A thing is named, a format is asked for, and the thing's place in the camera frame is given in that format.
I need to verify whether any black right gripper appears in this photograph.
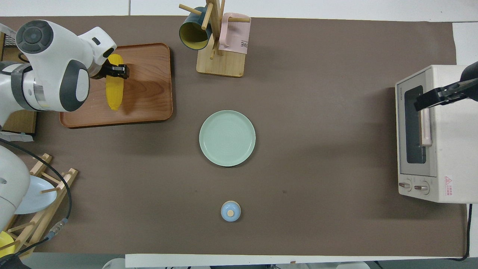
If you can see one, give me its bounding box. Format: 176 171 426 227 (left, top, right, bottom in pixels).
414 62 478 112

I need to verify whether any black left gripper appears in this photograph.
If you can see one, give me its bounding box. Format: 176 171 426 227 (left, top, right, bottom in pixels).
91 60 130 80

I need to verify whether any yellow corn cob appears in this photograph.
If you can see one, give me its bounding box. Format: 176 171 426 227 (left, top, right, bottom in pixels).
106 54 124 111

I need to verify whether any pale green plate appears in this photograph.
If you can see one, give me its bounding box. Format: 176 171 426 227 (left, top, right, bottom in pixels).
199 110 257 167

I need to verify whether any cream toaster oven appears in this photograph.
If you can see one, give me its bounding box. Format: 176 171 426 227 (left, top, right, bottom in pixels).
395 65 478 204

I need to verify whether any brown wooden tray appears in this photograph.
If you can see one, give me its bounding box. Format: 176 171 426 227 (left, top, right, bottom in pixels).
59 43 174 129

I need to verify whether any dark blue mug yellow inside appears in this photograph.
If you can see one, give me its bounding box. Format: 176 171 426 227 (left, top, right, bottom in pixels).
179 6 213 51

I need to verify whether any wooden mug tree stand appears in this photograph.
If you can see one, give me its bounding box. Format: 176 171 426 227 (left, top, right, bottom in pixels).
179 0 251 78

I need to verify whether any wooden shelf unit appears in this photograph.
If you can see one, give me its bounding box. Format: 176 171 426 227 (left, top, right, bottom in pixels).
0 32 38 136

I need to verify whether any brown table mat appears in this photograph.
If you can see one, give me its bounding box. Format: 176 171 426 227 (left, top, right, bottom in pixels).
0 16 457 256

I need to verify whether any pink mug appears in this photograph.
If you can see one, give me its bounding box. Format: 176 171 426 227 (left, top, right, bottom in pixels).
218 12 251 55

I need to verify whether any white brick pattern paper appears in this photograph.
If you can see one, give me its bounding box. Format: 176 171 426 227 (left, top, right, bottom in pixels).
0 23 17 40
0 133 34 142

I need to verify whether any wooden dish rack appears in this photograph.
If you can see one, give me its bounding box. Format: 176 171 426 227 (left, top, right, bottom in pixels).
0 153 79 262

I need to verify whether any light blue plate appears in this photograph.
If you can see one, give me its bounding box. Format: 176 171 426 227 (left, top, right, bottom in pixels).
15 175 58 215

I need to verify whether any yellow plate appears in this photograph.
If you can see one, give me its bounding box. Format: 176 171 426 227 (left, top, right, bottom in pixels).
0 231 16 258

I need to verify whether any thin black power cable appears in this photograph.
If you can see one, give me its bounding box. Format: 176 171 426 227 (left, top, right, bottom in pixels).
441 204 473 261

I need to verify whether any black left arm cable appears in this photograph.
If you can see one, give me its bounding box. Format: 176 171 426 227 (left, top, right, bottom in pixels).
0 138 72 262

